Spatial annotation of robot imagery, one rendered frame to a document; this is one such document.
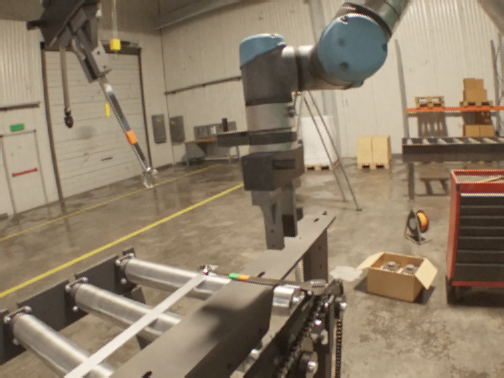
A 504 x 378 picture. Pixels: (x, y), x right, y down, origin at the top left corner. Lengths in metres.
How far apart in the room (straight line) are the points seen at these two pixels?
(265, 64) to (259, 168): 0.15
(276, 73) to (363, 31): 0.17
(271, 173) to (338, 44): 0.21
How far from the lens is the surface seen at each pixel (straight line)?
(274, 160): 0.48
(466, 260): 2.57
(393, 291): 2.74
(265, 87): 0.50
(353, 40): 0.37
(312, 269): 0.97
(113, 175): 11.66
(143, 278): 1.46
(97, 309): 1.28
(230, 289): 0.61
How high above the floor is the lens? 1.46
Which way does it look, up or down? 12 degrees down
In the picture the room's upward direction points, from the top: 7 degrees counter-clockwise
